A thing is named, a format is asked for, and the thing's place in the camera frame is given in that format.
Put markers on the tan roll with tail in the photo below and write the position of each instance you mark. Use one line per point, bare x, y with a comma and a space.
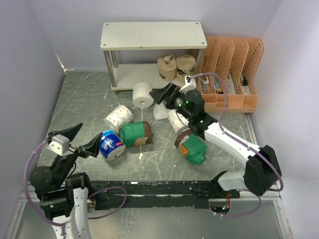
167, 67

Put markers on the red-dotted paper roll left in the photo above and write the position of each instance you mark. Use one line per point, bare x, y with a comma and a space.
120, 116

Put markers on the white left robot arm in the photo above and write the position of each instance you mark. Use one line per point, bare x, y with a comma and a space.
63, 195

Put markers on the blue wrapped tissue roll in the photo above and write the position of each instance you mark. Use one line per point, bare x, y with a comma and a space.
111, 147

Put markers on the plain white paper roll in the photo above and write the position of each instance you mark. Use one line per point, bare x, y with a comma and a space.
143, 100

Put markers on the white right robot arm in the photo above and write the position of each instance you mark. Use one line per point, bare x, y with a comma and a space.
261, 171

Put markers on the orange plastic file organizer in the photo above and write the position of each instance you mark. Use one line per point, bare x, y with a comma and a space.
232, 63

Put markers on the red-dotted paper roll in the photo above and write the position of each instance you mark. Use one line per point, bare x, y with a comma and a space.
120, 116
178, 122

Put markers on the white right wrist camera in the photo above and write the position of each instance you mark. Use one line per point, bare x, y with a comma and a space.
190, 84

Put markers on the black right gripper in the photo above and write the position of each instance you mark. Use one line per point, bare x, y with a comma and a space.
168, 93

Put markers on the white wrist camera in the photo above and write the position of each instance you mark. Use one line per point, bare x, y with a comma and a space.
59, 144
190, 84

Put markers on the red-dotted paper roll right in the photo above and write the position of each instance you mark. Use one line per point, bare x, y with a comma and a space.
178, 122

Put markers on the tan paper roll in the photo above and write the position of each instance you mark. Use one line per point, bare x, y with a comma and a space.
185, 66

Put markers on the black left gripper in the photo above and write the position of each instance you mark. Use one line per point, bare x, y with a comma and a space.
90, 148

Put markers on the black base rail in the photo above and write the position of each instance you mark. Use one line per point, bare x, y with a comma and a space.
160, 194

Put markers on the white two-tier shelf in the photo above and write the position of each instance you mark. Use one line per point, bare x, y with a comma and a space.
132, 36

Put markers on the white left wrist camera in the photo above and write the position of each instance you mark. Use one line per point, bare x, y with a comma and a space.
59, 144

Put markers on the green roll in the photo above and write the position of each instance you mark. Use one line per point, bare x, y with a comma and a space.
191, 146
136, 134

